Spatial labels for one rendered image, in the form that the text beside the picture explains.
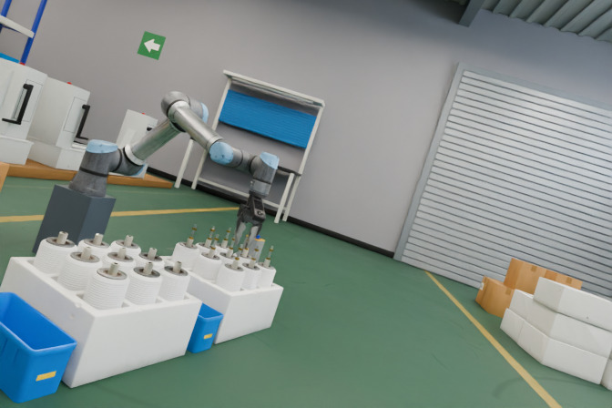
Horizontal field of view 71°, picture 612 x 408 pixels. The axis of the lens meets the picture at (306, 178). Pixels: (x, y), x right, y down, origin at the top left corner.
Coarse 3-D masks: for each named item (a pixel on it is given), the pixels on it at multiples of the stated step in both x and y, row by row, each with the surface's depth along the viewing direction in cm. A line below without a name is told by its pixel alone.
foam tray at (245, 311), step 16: (160, 256) 170; (192, 288) 158; (208, 288) 155; (240, 288) 164; (256, 288) 174; (272, 288) 178; (208, 304) 154; (224, 304) 151; (240, 304) 157; (256, 304) 168; (272, 304) 180; (224, 320) 151; (240, 320) 161; (256, 320) 172; (224, 336) 154
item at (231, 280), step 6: (222, 270) 157; (228, 270) 156; (234, 270) 157; (222, 276) 157; (228, 276) 156; (234, 276) 156; (240, 276) 158; (216, 282) 158; (222, 282) 156; (228, 282) 156; (234, 282) 157; (240, 282) 159; (222, 288) 156; (228, 288) 156; (234, 288) 157
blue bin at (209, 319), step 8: (200, 312) 151; (208, 312) 150; (216, 312) 148; (200, 320) 138; (208, 320) 139; (216, 320) 143; (200, 328) 138; (208, 328) 141; (216, 328) 145; (192, 336) 139; (200, 336) 139; (208, 336) 142; (192, 344) 139; (200, 344) 140; (208, 344) 144
